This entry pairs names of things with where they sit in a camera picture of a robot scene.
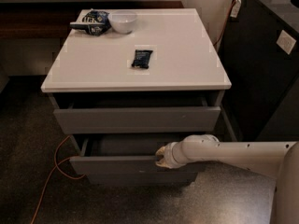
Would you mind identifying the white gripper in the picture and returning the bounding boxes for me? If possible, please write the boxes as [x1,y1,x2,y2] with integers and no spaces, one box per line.
[155,142,189,169]

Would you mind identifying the grey drawer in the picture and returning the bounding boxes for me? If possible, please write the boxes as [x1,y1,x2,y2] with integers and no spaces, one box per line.
[54,92,221,134]
[70,133,204,175]
[87,172,197,186]

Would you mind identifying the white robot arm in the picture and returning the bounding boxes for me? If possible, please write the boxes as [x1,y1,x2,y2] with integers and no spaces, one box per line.
[156,134,299,224]

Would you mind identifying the grey top drawer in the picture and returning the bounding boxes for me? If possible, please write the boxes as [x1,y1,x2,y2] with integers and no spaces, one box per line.
[54,92,221,134]

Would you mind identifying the grey bottom drawer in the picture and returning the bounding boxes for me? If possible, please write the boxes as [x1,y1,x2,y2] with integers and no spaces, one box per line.
[87,172,197,186]

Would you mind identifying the white top drawer cabinet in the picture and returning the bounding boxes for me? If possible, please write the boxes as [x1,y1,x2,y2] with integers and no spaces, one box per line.
[40,8,233,142]

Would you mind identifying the small dark blue snack packet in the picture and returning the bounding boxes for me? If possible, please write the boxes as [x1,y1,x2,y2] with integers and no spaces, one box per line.
[131,49,152,69]

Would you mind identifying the white bowl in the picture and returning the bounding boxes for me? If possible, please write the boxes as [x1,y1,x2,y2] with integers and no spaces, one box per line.
[108,10,137,34]

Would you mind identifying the black side cabinet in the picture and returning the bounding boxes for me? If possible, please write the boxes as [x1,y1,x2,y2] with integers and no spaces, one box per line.
[219,0,299,141]

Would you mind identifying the blue chip bag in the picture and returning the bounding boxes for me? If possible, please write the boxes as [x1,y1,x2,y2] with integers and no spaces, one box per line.
[70,9,111,36]

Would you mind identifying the white label on cabinet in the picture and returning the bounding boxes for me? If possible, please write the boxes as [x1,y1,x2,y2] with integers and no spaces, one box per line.
[277,30,296,55]

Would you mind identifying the dark wooden bench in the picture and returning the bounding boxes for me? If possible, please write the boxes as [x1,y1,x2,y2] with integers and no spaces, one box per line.
[0,1,183,39]

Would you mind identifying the orange cable on floor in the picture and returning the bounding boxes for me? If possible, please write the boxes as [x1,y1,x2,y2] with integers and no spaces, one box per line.
[30,135,87,224]

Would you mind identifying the orange cable with white tag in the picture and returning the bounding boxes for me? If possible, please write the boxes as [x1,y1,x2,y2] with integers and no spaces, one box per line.
[212,0,299,47]

